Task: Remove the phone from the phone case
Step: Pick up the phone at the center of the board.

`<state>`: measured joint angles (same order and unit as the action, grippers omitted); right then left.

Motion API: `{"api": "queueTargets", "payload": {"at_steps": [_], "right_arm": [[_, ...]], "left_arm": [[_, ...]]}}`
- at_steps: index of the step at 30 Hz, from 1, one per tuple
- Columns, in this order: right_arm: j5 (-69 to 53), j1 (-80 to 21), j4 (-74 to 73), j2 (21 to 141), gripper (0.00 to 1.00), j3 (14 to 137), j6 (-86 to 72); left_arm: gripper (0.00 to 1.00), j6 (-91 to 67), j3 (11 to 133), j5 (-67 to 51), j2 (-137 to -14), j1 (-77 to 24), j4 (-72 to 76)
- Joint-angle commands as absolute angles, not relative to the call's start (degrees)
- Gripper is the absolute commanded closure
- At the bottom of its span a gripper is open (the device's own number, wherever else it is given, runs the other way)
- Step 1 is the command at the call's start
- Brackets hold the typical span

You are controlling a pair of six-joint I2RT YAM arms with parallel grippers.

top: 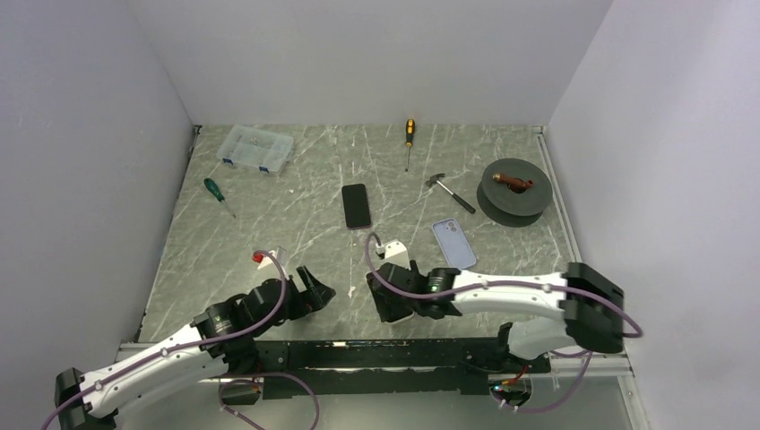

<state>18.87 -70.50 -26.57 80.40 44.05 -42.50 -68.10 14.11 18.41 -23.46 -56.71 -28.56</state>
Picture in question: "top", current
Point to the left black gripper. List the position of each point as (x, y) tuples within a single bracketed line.
[(314, 297)]

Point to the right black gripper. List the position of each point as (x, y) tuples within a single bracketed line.
[(379, 299)]

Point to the purple phone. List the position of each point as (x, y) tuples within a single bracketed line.
[(356, 208)]

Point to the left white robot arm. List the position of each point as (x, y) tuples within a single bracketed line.
[(219, 341)]

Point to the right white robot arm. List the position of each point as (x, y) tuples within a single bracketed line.
[(578, 307)]

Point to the black filament spool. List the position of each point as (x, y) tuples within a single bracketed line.
[(510, 209)]

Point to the clear plastic screw box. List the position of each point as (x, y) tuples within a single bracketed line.
[(257, 149)]

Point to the brown red tool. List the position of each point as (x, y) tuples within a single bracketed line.
[(514, 184)]

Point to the orange black screwdriver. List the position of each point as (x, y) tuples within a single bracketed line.
[(409, 139)]

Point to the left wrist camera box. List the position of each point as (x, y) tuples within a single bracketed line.
[(264, 262)]

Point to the black base frame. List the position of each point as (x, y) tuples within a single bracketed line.
[(332, 367)]

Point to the small black handled hammer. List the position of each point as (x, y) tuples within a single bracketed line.
[(436, 180)]

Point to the green handled screwdriver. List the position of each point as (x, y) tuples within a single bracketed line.
[(215, 191)]

